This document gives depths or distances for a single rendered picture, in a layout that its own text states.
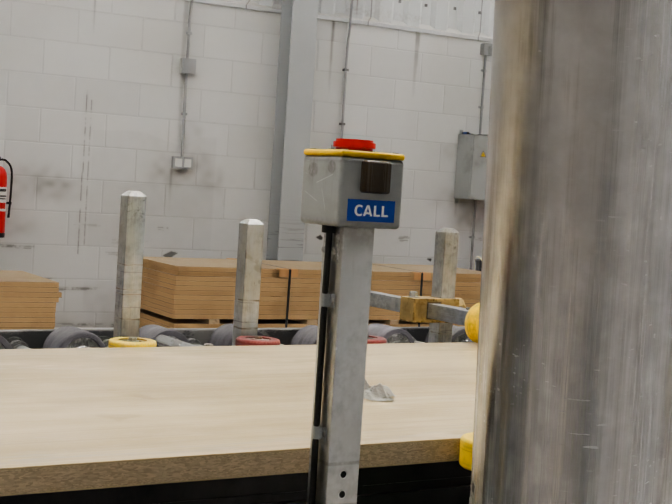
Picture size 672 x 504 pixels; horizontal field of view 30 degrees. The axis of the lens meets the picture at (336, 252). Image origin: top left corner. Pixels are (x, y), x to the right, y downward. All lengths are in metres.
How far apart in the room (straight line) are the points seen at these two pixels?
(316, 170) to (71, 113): 7.46
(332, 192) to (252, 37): 7.97
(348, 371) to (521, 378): 0.57
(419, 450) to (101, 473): 0.39
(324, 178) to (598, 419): 0.59
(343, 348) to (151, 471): 0.26
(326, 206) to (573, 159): 0.59
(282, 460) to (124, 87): 7.42
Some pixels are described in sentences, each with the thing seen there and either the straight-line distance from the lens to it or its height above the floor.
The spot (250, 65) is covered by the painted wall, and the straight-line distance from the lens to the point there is 9.07.
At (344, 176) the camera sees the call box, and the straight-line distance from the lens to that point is 1.13.
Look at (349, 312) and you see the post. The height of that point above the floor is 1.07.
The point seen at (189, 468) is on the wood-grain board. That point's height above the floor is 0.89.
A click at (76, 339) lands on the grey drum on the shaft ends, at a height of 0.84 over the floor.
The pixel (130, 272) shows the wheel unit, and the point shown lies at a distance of 2.25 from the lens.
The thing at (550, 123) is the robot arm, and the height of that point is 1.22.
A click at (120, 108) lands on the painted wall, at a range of 8.70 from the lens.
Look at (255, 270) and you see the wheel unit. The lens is 2.36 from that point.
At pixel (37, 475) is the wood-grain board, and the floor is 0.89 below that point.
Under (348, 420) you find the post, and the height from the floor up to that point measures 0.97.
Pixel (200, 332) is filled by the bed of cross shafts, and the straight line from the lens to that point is 2.91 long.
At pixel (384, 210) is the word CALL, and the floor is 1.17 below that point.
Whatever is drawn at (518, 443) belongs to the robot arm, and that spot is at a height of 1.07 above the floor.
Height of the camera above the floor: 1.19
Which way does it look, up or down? 3 degrees down
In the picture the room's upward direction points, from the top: 4 degrees clockwise
